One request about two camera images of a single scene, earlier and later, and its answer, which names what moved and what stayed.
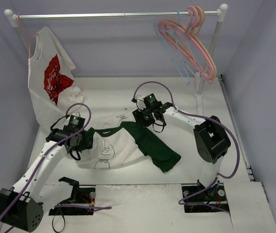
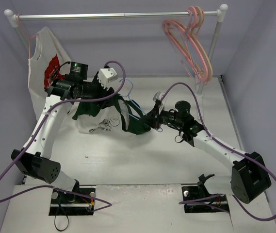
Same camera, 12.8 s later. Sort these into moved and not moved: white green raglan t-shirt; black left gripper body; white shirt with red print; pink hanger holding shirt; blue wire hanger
Moved: black left gripper body; blue wire hanger; white green raglan t-shirt
Not moved: white shirt with red print; pink hanger holding shirt
